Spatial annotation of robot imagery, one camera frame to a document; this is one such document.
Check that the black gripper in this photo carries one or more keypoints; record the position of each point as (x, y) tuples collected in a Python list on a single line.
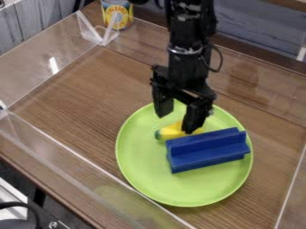
[(183, 81)]

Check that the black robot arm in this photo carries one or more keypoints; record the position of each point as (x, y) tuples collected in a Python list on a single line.
[(192, 22)]

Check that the yellow toy banana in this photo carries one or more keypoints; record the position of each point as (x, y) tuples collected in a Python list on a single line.
[(172, 131)]

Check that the green round plate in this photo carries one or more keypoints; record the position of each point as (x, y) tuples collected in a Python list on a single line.
[(192, 171)]

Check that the blue plastic block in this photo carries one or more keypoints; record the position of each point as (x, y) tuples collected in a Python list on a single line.
[(207, 149)]

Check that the yellow labelled tin can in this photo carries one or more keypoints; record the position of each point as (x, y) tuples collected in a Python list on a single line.
[(117, 10)]

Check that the black device with knob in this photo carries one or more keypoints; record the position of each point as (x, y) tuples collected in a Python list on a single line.
[(41, 219)]

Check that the clear acrylic enclosure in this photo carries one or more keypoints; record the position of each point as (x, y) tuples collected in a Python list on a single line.
[(72, 92)]

